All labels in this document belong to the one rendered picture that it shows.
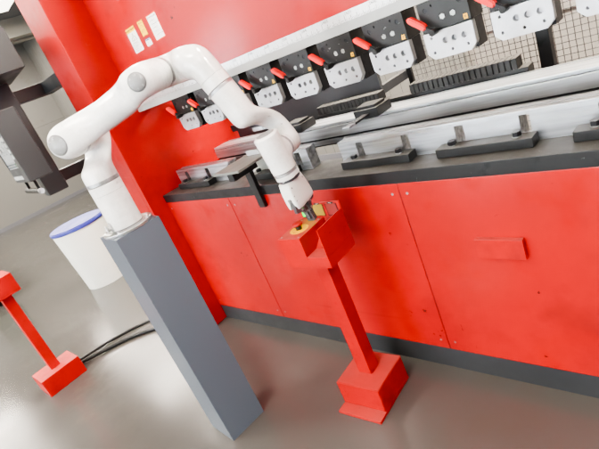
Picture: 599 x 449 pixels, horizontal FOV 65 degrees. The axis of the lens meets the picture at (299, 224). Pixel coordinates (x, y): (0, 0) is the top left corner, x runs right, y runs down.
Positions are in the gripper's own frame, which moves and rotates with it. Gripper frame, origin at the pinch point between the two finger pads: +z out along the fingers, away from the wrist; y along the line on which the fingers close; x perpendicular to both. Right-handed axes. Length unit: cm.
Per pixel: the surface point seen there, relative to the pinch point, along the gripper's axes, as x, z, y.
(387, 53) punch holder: 29, -33, -37
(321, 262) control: 0.4, 15.3, 7.1
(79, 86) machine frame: -138, -74, -34
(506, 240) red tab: 54, 27, -14
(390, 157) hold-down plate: 19.4, -1.1, -29.1
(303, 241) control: -5.0, 7.9, 4.6
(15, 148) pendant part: -151, -64, 7
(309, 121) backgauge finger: -40, -9, -69
